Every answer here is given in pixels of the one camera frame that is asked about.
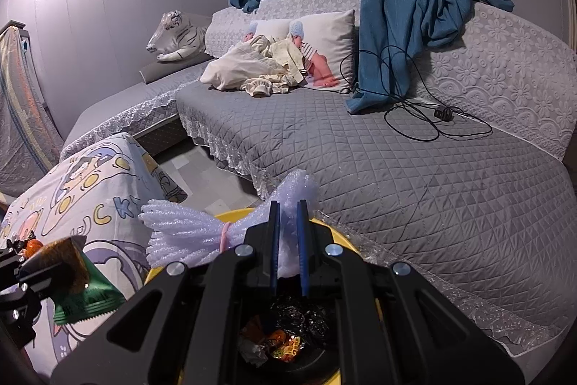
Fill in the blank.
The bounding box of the beige paper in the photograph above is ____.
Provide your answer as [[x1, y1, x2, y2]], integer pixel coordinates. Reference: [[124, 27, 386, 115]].
[[239, 337, 271, 368]]

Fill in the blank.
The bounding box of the yellow rimmed trash bin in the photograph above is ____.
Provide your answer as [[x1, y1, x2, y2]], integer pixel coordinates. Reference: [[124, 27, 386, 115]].
[[144, 207, 385, 385]]

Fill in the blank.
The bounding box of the small baby print pillow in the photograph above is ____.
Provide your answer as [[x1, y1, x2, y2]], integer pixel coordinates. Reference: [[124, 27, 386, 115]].
[[247, 19, 294, 45]]

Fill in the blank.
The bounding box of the black cable with power strip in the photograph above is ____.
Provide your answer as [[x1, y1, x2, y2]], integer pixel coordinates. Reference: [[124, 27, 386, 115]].
[[340, 47, 494, 141]]

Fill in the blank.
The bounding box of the lilac foam net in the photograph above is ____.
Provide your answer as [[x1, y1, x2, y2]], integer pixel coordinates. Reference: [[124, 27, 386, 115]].
[[140, 169, 318, 280]]

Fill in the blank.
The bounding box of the colourful snack wrapper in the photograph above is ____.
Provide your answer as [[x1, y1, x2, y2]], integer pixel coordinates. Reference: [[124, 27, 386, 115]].
[[266, 331, 303, 363]]

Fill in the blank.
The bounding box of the long blue curtain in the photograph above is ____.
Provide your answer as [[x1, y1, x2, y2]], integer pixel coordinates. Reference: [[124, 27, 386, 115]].
[[346, 0, 515, 114]]

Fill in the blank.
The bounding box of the large baby print pillow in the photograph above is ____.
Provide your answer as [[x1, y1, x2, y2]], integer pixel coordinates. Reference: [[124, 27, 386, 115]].
[[288, 10, 357, 93]]

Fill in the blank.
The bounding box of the green snack packet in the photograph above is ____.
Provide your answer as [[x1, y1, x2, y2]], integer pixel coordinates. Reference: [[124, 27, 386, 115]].
[[27, 237, 127, 326]]

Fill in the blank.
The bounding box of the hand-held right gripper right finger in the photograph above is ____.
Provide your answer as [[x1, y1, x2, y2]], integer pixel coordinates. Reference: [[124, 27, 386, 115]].
[[296, 199, 526, 385]]

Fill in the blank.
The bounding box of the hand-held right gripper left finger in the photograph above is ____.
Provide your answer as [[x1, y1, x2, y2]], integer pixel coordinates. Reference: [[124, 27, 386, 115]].
[[50, 201, 282, 385]]

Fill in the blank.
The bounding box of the beige clothes pile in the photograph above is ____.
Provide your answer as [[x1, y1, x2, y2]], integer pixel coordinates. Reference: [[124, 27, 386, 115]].
[[199, 34, 309, 98]]

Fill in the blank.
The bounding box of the grey quilted sofa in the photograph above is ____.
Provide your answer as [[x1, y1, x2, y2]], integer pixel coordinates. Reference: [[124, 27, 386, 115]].
[[58, 0, 577, 372]]

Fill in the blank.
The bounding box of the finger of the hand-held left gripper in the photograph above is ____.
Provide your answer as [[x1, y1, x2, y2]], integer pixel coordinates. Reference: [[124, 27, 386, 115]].
[[0, 245, 34, 275], [0, 265, 57, 345]]

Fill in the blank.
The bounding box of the white tiger plush toy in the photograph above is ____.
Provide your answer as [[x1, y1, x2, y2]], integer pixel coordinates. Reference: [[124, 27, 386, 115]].
[[146, 10, 212, 62]]

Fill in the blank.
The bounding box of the striped bed sheet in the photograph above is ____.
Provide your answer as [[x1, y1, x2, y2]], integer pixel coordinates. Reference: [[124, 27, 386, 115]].
[[0, 24, 64, 198]]

